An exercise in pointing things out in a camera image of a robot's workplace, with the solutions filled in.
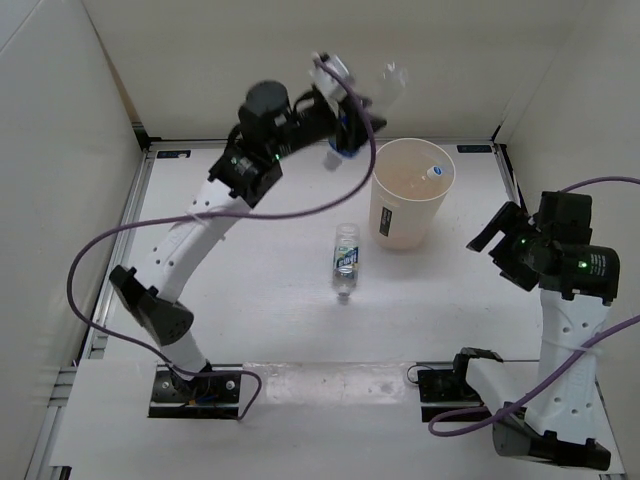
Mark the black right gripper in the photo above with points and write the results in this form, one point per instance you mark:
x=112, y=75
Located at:
x=508, y=216

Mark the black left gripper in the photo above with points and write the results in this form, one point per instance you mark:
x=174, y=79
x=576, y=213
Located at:
x=356, y=136

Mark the blue label clear water bottle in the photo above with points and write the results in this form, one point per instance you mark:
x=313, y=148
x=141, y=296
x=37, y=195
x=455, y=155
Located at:
x=390, y=86

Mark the clear unlabelled plastic bottle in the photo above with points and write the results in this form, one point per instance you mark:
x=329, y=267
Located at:
x=418, y=183

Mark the green white label water bottle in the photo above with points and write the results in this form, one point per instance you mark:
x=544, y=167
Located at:
x=345, y=262

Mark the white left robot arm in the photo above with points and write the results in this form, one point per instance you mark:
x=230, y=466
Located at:
x=270, y=128

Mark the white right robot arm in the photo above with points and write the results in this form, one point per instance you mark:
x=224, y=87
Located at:
x=550, y=251

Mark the cream plastic bin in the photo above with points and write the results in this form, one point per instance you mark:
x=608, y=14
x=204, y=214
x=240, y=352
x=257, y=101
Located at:
x=395, y=222

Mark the blue corner sticker right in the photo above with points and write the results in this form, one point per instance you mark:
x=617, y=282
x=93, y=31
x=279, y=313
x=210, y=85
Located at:
x=474, y=148

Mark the blue corner sticker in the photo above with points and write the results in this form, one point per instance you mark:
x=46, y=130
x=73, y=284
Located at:
x=474, y=148
x=173, y=154

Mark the blue corner sticker left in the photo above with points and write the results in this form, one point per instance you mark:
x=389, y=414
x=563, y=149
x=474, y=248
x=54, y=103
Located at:
x=173, y=154

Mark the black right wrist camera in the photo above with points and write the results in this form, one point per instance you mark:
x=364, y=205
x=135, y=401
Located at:
x=565, y=217

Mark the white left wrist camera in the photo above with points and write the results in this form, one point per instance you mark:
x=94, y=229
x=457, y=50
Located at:
x=327, y=69

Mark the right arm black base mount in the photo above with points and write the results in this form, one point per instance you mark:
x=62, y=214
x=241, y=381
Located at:
x=440, y=391

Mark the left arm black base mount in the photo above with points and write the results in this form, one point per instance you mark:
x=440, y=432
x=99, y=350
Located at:
x=215, y=398

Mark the aluminium table edge rail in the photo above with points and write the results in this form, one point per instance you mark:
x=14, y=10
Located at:
x=93, y=343

